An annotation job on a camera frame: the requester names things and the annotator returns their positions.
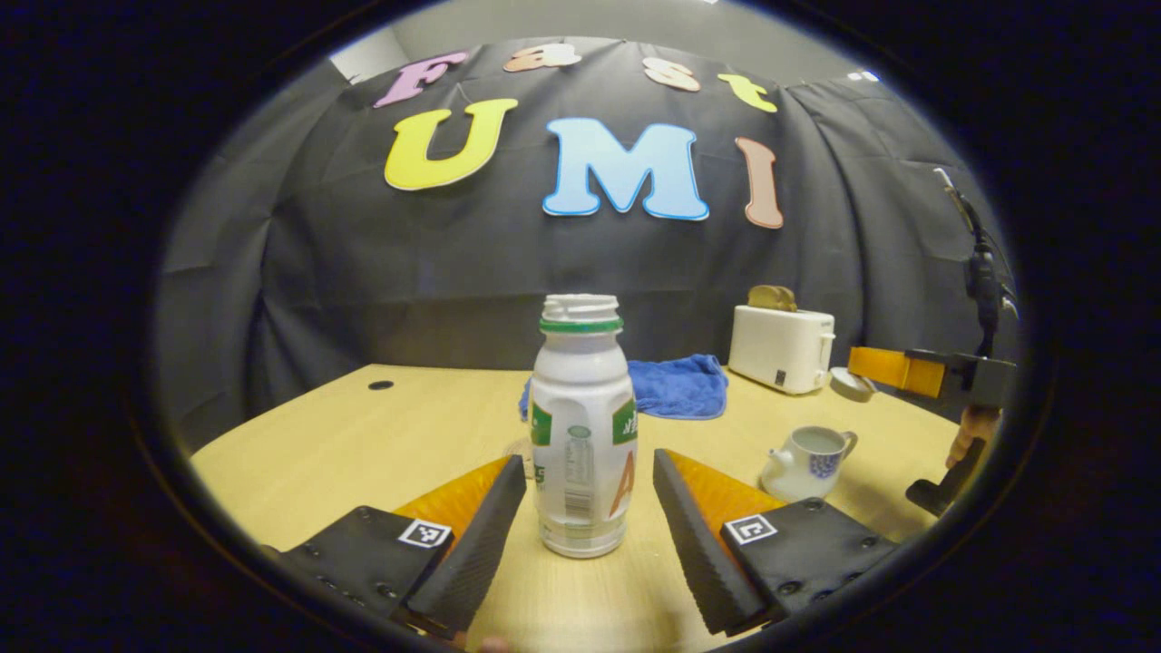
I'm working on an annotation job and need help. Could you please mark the black cable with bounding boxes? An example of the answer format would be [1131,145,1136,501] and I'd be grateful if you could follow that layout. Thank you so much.
[934,168,1019,359]

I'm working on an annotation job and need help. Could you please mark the white plastic water bottle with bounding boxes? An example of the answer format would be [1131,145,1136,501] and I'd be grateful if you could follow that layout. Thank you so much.
[528,293,639,559]

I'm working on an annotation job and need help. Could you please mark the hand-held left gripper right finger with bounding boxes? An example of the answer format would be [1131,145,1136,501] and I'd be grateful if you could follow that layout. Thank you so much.
[653,449,899,636]

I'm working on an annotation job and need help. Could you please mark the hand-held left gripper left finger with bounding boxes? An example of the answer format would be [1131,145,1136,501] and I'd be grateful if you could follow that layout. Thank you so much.
[272,455,527,640]

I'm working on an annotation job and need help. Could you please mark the blue towel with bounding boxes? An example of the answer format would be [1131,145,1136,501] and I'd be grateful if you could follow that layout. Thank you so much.
[520,354,729,421]

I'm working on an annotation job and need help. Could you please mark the black backdrop cloth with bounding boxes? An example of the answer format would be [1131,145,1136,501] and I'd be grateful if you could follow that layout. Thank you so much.
[154,38,1008,454]

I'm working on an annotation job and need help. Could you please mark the white toaster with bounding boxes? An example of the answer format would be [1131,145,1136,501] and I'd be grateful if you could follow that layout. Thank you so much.
[728,305,835,395]

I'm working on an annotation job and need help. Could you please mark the white blue-flowered teacup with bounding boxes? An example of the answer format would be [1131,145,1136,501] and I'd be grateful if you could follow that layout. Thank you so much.
[760,426,858,502]

